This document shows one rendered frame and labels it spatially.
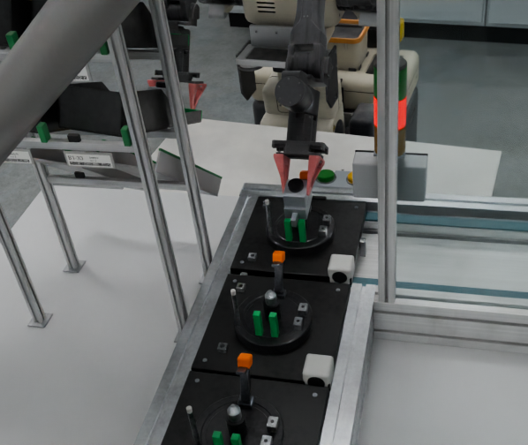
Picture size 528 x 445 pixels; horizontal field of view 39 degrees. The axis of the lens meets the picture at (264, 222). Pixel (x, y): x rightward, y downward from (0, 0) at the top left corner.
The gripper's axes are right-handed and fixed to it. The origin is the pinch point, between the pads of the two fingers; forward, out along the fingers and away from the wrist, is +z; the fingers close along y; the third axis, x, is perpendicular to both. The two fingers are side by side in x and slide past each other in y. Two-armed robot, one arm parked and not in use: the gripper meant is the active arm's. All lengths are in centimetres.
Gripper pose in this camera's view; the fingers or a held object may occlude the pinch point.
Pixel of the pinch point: (296, 190)
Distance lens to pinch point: 143.1
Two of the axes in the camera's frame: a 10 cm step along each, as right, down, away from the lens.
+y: 9.7, 0.8, -2.4
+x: 2.4, 0.7, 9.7
